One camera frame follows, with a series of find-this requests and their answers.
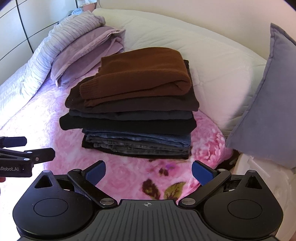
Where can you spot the grey blue cushion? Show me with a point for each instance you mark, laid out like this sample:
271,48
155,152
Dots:
267,128

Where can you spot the stack of dark folded clothes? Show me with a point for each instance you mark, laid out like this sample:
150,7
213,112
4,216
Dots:
146,127

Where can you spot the brown knitted button vest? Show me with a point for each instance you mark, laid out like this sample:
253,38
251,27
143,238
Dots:
146,72

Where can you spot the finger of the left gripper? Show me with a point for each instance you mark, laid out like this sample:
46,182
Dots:
8,142
36,156

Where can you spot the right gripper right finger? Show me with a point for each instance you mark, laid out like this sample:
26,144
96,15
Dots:
210,181

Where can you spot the striped lavender duvet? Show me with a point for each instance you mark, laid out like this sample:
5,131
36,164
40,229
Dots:
17,90

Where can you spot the cream padded headboard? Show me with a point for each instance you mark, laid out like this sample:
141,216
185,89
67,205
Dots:
225,74

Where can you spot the white wardrobe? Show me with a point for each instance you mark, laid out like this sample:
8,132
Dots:
24,25

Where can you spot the pink floral fleece blanket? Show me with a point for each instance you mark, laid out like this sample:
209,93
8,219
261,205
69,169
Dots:
126,177

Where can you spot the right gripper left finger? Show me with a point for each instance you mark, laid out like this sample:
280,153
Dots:
85,182

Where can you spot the purple pillow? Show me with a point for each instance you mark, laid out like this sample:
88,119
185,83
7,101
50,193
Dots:
85,53

